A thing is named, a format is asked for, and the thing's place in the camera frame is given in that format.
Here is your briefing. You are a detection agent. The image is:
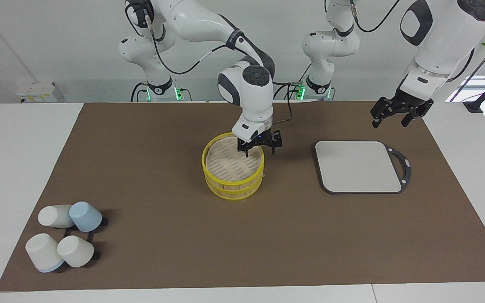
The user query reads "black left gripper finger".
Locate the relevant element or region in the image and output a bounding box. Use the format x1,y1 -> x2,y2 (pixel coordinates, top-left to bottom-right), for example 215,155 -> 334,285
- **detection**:
371,109 -> 388,128
401,110 -> 421,128

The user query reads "yellow bamboo steamer basket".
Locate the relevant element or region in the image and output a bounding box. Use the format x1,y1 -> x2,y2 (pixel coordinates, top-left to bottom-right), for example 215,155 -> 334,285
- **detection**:
205,170 -> 264,201
202,133 -> 265,186

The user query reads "grey white cutting board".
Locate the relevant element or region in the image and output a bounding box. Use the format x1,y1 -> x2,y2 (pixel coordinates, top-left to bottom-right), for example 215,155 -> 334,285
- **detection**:
313,140 -> 411,195

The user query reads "brown table mat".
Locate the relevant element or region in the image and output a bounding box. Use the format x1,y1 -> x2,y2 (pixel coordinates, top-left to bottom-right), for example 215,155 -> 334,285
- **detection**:
0,101 -> 485,292

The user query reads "light blue plastic cup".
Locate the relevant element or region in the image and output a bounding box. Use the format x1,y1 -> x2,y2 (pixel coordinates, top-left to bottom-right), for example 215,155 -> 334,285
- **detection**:
69,202 -> 103,233

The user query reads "black cup rack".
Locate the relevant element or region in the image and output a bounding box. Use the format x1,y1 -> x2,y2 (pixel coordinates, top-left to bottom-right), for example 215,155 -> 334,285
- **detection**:
59,217 -> 109,260

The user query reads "white plastic cup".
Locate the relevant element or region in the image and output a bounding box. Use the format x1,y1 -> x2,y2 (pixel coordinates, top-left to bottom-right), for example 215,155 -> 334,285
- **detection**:
57,235 -> 95,268
25,234 -> 64,273
38,205 -> 75,229

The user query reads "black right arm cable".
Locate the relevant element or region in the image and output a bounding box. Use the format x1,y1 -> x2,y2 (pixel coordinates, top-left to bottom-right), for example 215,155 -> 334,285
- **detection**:
125,0 -> 293,125

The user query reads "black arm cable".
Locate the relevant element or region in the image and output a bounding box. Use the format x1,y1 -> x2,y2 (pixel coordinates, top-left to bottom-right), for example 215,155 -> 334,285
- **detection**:
349,0 -> 477,83
125,0 -> 293,125

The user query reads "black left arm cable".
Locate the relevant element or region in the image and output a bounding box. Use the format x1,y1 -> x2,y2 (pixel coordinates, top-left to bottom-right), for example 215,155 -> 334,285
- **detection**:
349,0 -> 477,83

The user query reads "white wall socket box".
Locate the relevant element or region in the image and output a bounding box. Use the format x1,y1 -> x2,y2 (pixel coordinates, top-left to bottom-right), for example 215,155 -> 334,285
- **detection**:
16,81 -> 64,103

